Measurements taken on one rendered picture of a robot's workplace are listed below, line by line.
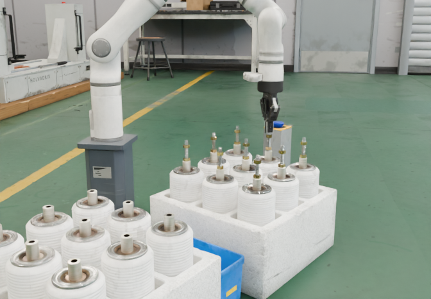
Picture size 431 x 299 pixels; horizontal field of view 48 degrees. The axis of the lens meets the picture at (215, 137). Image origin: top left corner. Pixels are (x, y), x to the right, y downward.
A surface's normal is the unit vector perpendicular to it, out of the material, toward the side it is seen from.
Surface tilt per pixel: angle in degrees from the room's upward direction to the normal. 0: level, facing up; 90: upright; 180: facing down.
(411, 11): 90
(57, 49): 59
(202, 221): 90
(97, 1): 90
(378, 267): 0
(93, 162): 90
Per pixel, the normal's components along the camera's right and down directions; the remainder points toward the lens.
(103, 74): 0.04, -0.85
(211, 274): 0.81, 0.14
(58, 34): -0.15, -0.18
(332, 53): -0.17, 0.24
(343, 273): 0.00, -0.97
